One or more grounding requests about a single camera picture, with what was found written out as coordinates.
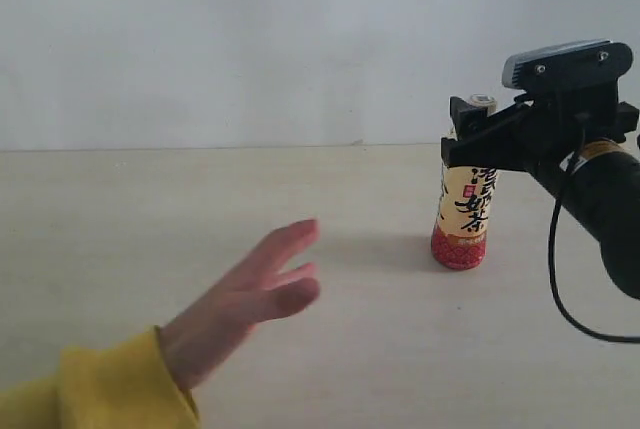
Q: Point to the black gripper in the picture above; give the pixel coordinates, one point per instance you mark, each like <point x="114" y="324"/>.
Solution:
<point x="568" y="137"/>

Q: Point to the cream milk tea bottle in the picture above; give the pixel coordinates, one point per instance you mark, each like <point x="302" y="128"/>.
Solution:
<point x="459" y="235"/>

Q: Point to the yellow sleeved forearm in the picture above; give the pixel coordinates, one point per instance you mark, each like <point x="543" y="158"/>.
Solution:
<point x="127" y="386"/>

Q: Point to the person's bare hand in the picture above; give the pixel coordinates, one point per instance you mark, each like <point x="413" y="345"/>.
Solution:
<point x="256" y="290"/>

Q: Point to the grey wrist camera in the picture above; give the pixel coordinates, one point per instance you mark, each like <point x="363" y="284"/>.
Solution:
<point x="567" y="67"/>

